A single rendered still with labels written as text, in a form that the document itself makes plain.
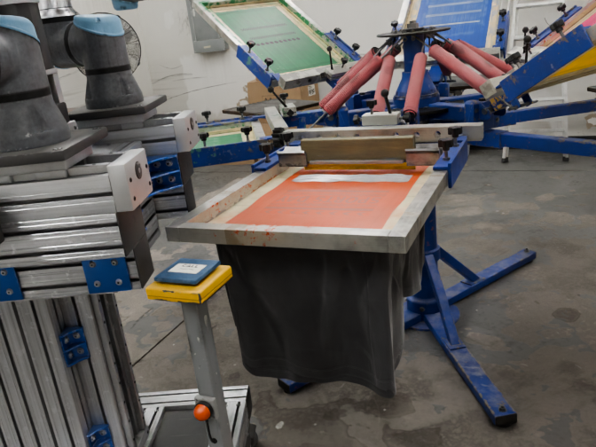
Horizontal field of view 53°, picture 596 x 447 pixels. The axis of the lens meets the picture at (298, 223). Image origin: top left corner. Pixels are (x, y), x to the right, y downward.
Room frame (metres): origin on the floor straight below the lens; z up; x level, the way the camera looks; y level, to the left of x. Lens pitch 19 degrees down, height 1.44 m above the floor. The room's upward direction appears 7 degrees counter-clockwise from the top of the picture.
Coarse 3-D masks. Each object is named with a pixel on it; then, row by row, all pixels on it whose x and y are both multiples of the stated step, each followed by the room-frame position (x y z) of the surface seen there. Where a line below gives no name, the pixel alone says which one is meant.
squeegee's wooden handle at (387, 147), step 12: (312, 144) 1.83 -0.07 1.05; (324, 144) 1.82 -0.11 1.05; (336, 144) 1.80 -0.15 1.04; (348, 144) 1.78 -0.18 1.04; (360, 144) 1.77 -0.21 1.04; (372, 144) 1.75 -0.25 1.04; (384, 144) 1.73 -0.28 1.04; (396, 144) 1.72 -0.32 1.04; (408, 144) 1.70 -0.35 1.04; (312, 156) 1.83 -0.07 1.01; (324, 156) 1.82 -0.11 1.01; (336, 156) 1.80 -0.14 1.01; (348, 156) 1.78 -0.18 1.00; (360, 156) 1.77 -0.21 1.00; (372, 156) 1.75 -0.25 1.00; (384, 156) 1.74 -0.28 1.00; (396, 156) 1.72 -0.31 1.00
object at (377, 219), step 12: (420, 168) 1.74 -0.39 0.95; (396, 192) 1.52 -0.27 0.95; (408, 192) 1.51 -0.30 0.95; (384, 204) 1.44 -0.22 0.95; (396, 204) 1.42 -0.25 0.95; (312, 216) 1.41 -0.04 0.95; (324, 216) 1.40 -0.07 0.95; (336, 216) 1.39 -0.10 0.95; (348, 216) 1.38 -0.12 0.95; (360, 216) 1.36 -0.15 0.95; (372, 216) 1.35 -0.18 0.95; (384, 216) 1.34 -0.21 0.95; (360, 228) 1.29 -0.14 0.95; (372, 228) 1.28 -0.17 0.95
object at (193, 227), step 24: (240, 192) 1.63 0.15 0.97; (432, 192) 1.37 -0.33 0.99; (192, 216) 1.41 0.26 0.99; (408, 216) 1.23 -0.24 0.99; (168, 240) 1.36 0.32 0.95; (192, 240) 1.33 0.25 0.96; (216, 240) 1.30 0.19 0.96; (240, 240) 1.28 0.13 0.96; (264, 240) 1.25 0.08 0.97; (288, 240) 1.22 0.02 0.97; (312, 240) 1.20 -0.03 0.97; (336, 240) 1.18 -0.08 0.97; (360, 240) 1.15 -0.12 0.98; (384, 240) 1.13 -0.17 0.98; (408, 240) 1.13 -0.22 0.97
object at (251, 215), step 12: (288, 180) 1.78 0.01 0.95; (276, 192) 1.66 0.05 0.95; (252, 204) 1.57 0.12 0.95; (264, 204) 1.56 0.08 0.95; (240, 216) 1.48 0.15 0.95; (252, 216) 1.46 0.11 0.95; (264, 216) 1.45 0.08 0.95; (276, 216) 1.44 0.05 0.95; (288, 216) 1.43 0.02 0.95; (300, 216) 1.42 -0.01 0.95
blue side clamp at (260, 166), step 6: (282, 150) 1.99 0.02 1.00; (270, 156) 1.91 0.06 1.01; (276, 156) 1.92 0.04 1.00; (258, 162) 1.83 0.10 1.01; (264, 162) 1.85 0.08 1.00; (270, 162) 1.84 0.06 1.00; (276, 162) 1.85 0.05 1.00; (252, 168) 1.80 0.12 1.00; (258, 168) 1.79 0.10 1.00; (264, 168) 1.79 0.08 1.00; (270, 168) 1.81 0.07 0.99
